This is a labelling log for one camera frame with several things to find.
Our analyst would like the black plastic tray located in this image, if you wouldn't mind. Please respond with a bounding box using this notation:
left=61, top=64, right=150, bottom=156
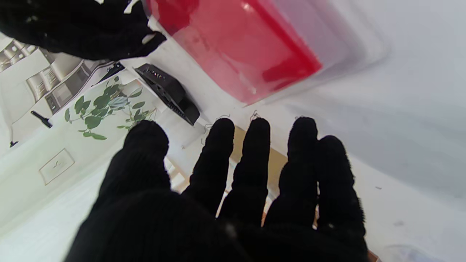
left=135, top=63, right=201, bottom=126

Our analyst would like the brown kraft paper container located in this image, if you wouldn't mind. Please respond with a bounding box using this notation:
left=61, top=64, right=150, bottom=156
left=229, top=126, right=288, bottom=219

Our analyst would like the printed room backdrop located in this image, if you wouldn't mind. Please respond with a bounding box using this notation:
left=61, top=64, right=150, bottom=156
left=0, top=69, right=204, bottom=262

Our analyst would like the clear lid with red label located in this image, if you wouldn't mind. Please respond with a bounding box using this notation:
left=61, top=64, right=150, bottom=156
left=146, top=0, right=388, bottom=106

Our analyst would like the black stand clamp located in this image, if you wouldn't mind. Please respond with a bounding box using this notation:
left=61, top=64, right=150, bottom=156
left=93, top=62, right=126, bottom=86

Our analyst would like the black bar fixture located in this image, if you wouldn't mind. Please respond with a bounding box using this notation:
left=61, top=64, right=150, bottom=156
left=30, top=110, right=53, bottom=128

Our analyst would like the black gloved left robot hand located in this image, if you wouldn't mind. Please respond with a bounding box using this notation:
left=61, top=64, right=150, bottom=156
left=66, top=116, right=368, bottom=262

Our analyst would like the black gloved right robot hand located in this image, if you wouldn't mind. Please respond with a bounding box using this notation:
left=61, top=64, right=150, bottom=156
left=0, top=0, right=168, bottom=60

